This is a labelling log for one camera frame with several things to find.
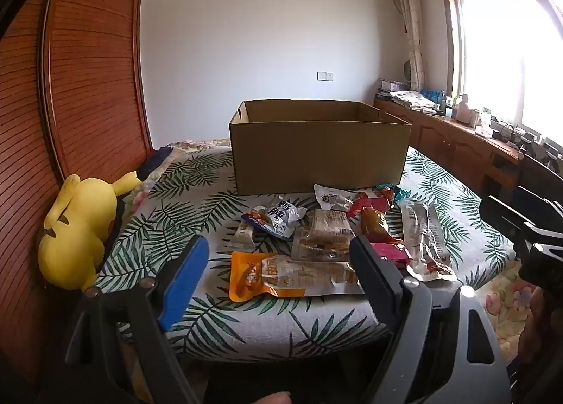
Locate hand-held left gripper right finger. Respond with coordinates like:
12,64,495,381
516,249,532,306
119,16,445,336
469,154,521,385
349,235,515,404

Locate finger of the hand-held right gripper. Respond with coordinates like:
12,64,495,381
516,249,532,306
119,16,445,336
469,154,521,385
479,195,563,233
511,220,563,257

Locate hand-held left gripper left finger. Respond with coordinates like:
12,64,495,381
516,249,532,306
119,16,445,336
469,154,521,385
66,235,210,404

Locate pink snack packet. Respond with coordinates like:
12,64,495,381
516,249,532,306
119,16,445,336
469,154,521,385
371,242,413,269

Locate brown sausage packet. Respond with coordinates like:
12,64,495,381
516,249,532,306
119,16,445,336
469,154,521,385
361,206,404,245

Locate long white snack packet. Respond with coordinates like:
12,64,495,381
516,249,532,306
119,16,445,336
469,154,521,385
400,198,457,283

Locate clear bread packet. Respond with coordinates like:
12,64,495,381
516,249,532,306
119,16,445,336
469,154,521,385
291,209,356,262

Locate orange snack packet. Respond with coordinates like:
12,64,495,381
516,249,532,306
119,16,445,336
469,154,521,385
229,251,367,303

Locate small white snack packet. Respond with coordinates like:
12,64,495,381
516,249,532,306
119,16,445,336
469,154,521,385
232,222,257,252

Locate red snack packet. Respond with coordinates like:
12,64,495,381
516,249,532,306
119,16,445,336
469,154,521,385
347,190,395,218

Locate teal candy packet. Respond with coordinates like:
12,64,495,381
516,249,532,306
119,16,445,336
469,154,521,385
376,183,410,203

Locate white cartoon snack packet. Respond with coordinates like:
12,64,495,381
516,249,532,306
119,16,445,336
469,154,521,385
313,184,355,212

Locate silver blue snack packet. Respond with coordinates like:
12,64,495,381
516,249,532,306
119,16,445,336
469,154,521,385
241,195,308,239

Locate brown cardboard box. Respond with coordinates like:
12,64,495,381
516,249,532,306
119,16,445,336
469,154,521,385
229,99,413,197

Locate person's right hand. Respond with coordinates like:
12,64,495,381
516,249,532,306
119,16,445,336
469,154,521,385
515,287,563,372

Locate person's left hand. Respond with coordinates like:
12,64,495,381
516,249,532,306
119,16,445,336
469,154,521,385
250,392,292,404

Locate leaf print cloth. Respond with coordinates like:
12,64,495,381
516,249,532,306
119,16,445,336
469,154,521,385
94,147,518,363

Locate wooden cabinet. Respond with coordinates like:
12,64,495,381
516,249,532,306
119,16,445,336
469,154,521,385
373,98,529,199

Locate yellow plush toy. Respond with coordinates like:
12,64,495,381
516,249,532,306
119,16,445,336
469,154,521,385
37,170,144,291

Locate dark blue cloth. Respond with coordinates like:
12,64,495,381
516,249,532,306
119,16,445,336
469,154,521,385
136,147,177,181

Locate floral blanket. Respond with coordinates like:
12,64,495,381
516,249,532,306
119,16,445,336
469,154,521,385
119,138,545,364

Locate folded printed cloth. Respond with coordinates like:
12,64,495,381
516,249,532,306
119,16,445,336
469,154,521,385
391,90,441,113

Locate pink box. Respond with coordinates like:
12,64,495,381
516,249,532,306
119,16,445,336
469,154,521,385
379,79,412,93

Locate window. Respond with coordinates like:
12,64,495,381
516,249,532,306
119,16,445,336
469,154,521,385
437,0,563,142

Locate patterned curtain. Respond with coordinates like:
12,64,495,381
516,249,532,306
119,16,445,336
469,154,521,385
393,0,428,94

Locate chargers and cables clutter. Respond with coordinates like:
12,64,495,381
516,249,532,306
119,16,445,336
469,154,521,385
489,116,563,159

